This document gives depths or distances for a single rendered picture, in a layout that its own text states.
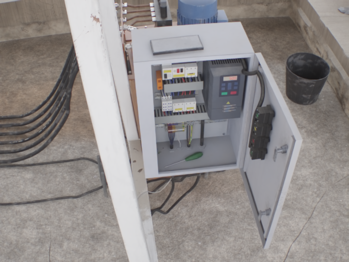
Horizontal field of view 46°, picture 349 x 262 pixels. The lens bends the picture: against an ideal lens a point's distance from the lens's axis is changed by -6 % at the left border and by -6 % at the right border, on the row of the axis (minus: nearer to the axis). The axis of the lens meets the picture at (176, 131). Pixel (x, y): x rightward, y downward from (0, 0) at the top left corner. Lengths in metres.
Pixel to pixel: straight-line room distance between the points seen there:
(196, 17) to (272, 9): 2.01
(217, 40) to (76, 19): 0.66
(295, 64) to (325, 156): 0.78
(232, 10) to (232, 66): 2.54
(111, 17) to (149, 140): 0.64
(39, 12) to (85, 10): 2.99
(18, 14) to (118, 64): 1.97
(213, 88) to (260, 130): 0.24
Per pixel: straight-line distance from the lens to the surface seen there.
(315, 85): 3.06
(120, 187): 1.22
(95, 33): 0.96
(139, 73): 1.42
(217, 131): 1.91
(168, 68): 1.54
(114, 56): 2.11
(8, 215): 2.67
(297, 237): 2.47
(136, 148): 2.47
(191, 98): 1.67
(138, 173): 2.36
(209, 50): 1.43
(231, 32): 1.53
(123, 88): 2.24
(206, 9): 2.17
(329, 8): 3.78
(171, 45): 1.43
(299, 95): 3.13
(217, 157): 1.88
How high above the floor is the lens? 2.07
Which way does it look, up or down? 46 degrees down
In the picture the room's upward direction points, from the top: 1 degrees counter-clockwise
